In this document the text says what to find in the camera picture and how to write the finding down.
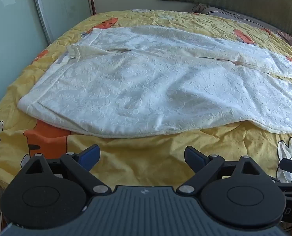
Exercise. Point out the yellow cartoon-print blanket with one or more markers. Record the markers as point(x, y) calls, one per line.
point(141, 152)

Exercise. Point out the pink cloth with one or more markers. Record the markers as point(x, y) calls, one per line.
point(289, 38)

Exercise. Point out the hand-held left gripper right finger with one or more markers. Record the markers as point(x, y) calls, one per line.
point(194, 157)

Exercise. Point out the grey patterned pillow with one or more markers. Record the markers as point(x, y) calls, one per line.
point(224, 11)

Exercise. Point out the white textured pants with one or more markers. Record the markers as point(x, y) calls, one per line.
point(148, 86)

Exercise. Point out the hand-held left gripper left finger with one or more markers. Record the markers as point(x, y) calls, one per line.
point(88, 156)

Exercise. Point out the glass sliding wardrobe door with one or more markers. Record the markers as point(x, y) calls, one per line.
point(25, 17)

